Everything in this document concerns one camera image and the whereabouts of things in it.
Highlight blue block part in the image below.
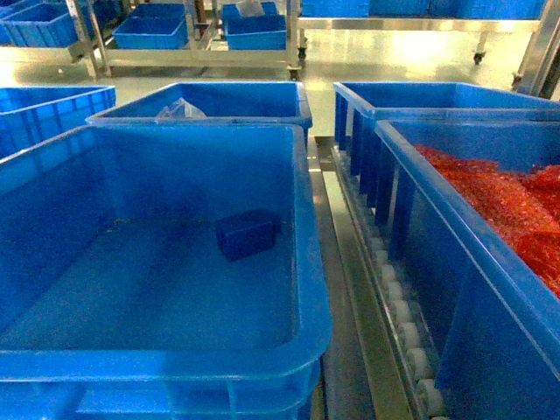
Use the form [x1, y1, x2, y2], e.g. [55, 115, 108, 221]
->
[214, 209, 282, 262]

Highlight blue bin rear right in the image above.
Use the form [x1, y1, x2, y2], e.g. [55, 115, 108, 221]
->
[332, 80, 560, 176]

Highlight blue bin behind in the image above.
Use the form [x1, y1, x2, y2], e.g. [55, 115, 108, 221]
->
[87, 81, 312, 135]

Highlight stainless steel shelf rack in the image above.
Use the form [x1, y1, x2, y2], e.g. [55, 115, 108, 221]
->
[297, 1, 559, 419]

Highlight blue plastic bin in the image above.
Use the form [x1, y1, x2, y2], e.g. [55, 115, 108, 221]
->
[1, 122, 332, 419]

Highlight blue bin with red parts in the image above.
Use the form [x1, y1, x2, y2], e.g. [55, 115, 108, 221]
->
[375, 120, 559, 419]

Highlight clear plastic bag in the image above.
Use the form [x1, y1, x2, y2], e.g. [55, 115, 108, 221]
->
[157, 98, 207, 119]

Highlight rear steel cart rack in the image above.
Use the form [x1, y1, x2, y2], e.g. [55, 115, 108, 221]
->
[63, 1, 305, 81]

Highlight red bubble wrap parts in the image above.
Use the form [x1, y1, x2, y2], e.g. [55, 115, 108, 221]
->
[415, 144, 559, 295]

